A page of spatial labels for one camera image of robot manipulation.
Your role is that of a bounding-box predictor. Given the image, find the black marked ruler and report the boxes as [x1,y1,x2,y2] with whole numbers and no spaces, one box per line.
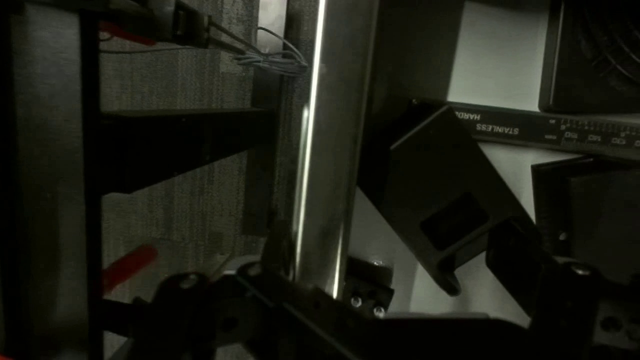
[448,102,640,163]

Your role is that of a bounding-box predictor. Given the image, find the black metal stand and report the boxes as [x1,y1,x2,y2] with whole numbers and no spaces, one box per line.
[79,0,283,360]

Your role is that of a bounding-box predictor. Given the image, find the black angular clip object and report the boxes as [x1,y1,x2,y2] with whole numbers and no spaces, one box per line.
[383,103,538,296]

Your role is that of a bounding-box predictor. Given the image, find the black ribbed round item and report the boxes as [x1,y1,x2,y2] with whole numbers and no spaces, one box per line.
[538,0,640,116]

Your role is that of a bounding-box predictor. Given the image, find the open metal drawer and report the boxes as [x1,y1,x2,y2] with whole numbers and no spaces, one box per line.
[266,0,640,360]

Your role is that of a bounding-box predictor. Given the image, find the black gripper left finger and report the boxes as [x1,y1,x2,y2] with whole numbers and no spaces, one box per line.
[143,222,299,360]

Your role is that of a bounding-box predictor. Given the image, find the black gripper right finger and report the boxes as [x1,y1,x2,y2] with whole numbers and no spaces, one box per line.
[487,217,603,360]

